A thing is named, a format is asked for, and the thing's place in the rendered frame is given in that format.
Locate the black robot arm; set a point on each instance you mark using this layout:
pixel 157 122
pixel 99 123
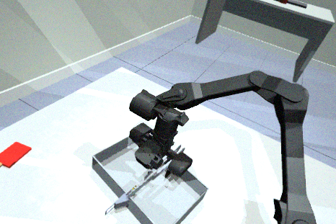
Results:
pixel 290 103

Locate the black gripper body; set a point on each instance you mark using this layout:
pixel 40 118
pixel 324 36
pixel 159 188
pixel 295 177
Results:
pixel 179 163

